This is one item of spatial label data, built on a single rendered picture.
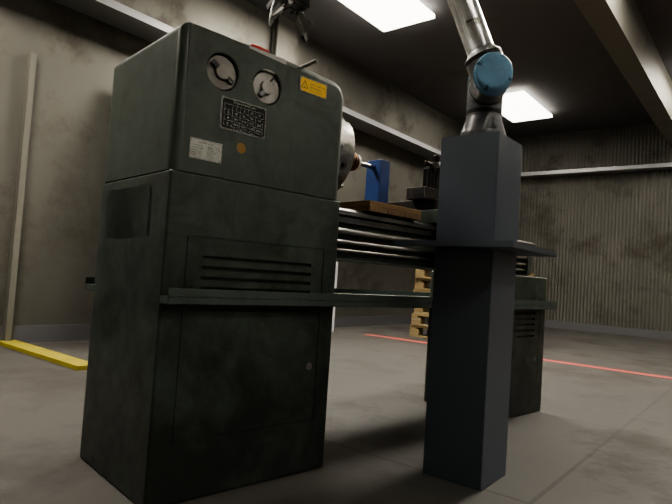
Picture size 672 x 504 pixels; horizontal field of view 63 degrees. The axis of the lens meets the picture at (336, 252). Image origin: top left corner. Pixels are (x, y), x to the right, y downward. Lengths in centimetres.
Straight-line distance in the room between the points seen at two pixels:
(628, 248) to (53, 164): 807
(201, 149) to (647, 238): 866
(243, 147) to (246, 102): 13
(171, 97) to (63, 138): 315
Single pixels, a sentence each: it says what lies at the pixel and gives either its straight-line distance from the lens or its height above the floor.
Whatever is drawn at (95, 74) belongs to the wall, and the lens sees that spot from 488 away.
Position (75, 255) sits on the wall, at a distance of 465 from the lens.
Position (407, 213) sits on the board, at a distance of 219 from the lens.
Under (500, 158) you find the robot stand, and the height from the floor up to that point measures 102.
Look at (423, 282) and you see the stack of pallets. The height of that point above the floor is 61.
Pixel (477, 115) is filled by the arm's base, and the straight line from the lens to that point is 191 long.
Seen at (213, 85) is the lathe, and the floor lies 111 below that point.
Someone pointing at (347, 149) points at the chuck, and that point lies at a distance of 200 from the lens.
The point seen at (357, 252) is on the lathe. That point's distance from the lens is 201.
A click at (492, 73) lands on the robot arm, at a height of 125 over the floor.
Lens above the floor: 62
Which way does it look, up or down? 3 degrees up
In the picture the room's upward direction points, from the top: 4 degrees clockwise
